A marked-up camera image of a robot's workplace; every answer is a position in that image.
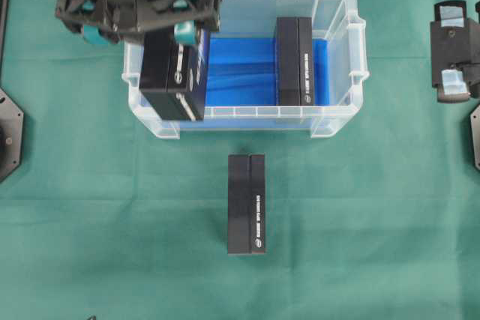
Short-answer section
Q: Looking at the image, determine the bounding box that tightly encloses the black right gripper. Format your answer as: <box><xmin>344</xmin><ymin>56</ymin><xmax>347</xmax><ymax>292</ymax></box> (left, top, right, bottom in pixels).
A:
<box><xmin>430</xmin><ymin>0</ymin><xmax>479</xmax><ymax>102</ymax></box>

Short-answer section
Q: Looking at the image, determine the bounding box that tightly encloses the black camera box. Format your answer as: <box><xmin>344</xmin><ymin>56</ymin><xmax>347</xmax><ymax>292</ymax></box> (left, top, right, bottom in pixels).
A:
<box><xmin>274</xmin><ymin>17</ymin><xmax>315</xmax><ymax>106</ymax></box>
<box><xmin>139</xmin><ymin>28</ymin><xmax>211</xmax><ymax>121</ymax></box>
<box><xmin>227</xmin><ymin>154</ymin><xmax>267</xmax><ymax>256</ymax></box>

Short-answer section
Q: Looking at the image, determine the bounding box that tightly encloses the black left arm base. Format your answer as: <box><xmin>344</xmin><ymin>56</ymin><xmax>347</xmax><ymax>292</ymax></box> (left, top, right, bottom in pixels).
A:
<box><xmin>0</xmin><ymin>89</ymin><xmax>24</xmax><ymax>181</ymax></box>

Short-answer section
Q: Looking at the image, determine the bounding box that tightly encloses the clear plastic storage case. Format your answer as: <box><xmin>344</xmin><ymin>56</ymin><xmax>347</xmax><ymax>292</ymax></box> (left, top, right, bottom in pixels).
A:
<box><xmin>121</xmin><ymin>0</ymin><xmax>370</xmax><ymax>139</ymax></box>

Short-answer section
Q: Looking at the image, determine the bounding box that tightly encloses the blue liner sheet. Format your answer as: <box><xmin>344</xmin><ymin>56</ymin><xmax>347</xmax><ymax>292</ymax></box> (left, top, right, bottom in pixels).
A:
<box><xmin>158</xmin><ymin>33</ymin><xmax>332</xmax><ymax>109</ymax></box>

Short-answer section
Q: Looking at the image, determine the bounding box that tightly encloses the green table cloth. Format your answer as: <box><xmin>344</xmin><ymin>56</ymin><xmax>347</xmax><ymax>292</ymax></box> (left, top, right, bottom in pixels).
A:
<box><xmin>1</xmin><ymin>0</ymin><xmax>479</xmax><ymax>319</ymax></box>

